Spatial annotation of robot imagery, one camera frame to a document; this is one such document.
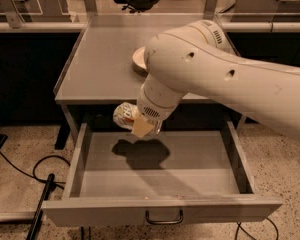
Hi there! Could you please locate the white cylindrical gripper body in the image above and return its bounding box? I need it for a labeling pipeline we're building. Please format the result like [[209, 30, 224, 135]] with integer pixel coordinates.
[[137, 75, 184, 121]]

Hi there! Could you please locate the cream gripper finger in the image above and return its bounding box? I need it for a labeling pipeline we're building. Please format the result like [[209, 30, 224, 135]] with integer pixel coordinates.
[[132, 115, 154, 138]]

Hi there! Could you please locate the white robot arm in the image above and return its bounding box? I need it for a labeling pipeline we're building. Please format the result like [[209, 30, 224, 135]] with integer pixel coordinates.
[[137, 20, 300, 142]]

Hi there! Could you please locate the grey open top drawer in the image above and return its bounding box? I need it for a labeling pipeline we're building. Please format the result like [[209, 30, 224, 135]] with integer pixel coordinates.
[[43, 121, 282, 227]]

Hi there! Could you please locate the grey counter cabinet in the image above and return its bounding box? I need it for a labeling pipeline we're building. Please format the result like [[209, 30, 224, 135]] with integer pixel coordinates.
[[53, 13, 264, 145]]

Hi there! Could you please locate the white paper bowl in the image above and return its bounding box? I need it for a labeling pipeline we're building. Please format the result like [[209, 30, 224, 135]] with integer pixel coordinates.
[[132, 47, 148, 73]]

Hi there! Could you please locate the black pole stand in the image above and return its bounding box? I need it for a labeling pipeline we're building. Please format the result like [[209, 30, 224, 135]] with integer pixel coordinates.
[[26, 174, 55, 240]]

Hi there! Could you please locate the black drawer handle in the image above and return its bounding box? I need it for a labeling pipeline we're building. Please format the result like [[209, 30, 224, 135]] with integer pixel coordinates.
[[145, 210, 184, 226]]

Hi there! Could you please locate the black floor cable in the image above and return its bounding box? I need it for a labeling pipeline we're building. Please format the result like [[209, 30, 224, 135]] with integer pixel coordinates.
[[0, 143, 72, 190]]

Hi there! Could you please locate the black cable under drawer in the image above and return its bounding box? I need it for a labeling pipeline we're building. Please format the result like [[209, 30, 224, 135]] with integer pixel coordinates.
[[233, 217, 280, 240]]

